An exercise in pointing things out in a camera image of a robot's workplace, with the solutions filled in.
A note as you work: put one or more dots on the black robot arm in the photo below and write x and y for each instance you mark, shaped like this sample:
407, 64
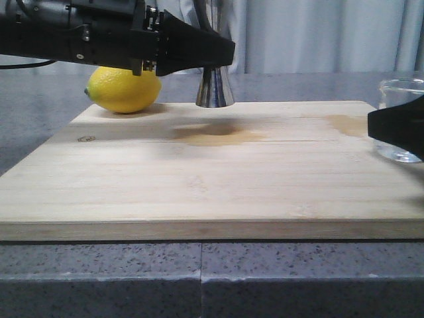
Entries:
42, 29

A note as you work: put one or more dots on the yellow lemon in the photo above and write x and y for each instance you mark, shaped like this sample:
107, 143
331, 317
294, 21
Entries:
119, 91

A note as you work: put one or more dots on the steel double jigger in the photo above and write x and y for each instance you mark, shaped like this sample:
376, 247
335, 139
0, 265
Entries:
215, 89

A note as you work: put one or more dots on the grey curtain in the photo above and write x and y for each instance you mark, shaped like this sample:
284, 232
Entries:
318, 36

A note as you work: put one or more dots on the clear glass beaker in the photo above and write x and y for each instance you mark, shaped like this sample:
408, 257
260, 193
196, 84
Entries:
396, 92

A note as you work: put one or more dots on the wooden cutting board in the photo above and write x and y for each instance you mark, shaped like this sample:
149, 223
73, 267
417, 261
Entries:
276, 170

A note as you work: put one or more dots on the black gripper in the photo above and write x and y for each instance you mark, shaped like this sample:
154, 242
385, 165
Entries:
125, 34

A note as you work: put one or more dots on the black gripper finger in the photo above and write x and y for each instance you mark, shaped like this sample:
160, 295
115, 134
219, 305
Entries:
399, 131

